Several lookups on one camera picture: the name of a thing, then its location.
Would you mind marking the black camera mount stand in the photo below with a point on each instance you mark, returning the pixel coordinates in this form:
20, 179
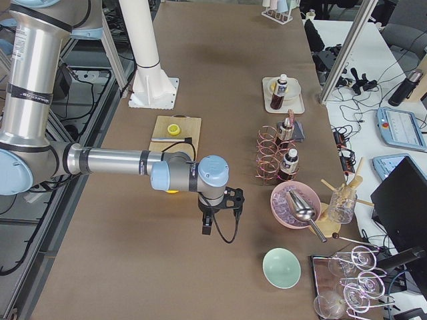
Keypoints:
325, 57

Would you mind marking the steel ice scoop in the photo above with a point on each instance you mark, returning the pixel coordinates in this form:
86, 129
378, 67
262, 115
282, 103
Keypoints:
303, 212

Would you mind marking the blue teach pendant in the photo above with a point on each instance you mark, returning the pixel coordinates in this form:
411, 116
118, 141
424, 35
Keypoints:
400, 129
384, 165

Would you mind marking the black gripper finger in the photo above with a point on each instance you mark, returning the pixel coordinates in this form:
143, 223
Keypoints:
206, 224

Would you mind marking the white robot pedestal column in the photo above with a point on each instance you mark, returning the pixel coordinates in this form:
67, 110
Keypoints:
152, 88

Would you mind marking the cream serving tray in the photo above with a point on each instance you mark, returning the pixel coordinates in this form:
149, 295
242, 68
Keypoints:
296, 105

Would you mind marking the mint green bowl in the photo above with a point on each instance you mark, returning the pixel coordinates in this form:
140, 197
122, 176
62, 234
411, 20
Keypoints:
281, 268

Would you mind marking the black thermos bottle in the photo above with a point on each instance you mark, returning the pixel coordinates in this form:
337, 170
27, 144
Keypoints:
405, 88

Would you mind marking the black monitor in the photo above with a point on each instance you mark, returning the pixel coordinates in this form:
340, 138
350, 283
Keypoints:
400, 204

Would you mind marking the grey folded cloth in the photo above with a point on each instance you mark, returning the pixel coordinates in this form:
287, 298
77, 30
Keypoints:
298, 132

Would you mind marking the copper wire bottle rack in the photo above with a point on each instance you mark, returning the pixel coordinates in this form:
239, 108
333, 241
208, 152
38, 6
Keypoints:
268, 154

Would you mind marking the wooden cutting board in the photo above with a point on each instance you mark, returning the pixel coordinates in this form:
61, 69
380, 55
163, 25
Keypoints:
190, 127

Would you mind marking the clear glass jar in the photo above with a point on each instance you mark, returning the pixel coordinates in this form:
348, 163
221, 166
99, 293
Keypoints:
342, 204

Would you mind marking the pink ice bowl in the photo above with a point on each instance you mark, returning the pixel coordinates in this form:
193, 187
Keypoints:
280, 207

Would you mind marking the wine glass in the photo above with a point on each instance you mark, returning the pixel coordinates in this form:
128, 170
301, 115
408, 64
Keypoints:
330, 305
350, 263
357, 302
369, 284

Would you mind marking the wooden mug tree stand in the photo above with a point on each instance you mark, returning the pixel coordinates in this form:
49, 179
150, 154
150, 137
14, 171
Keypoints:
354, 183

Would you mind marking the half lemon slice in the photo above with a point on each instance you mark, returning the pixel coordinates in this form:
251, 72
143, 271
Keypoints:
173, 129

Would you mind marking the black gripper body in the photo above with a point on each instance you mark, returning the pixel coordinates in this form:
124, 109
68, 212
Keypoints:
208, 209

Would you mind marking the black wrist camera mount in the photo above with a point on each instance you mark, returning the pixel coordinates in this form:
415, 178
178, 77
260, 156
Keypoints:
233, 199

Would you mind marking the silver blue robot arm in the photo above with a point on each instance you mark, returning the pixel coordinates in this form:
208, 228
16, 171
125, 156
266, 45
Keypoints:
28, 158

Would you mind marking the aluminium frame post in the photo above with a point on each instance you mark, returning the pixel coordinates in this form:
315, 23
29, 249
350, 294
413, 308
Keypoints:
356, 28

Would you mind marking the white round plate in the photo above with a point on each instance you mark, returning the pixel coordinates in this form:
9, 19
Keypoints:
293, 89

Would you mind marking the white wire cup rack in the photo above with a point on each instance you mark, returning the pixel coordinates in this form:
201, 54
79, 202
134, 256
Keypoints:
277, 10

